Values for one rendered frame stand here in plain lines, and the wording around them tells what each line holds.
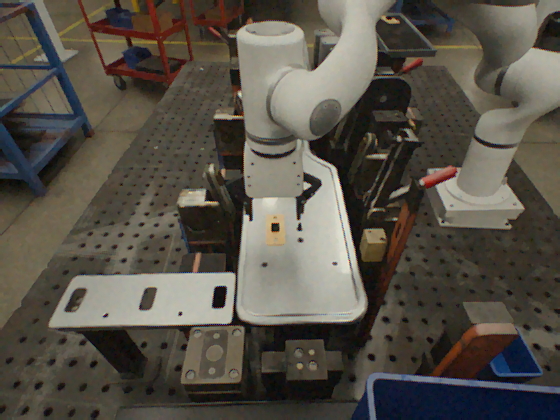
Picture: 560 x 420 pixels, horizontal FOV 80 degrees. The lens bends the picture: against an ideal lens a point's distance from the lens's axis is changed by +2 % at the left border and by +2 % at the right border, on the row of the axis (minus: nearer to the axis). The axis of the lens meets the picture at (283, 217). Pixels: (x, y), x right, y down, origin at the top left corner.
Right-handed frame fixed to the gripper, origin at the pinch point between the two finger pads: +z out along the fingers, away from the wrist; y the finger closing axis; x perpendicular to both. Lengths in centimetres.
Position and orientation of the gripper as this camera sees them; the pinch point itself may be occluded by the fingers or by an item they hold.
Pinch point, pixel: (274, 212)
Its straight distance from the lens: 63.4
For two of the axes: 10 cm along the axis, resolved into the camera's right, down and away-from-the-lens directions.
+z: 0.0, 7.1, 7.1
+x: 0.3, 7.1, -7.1
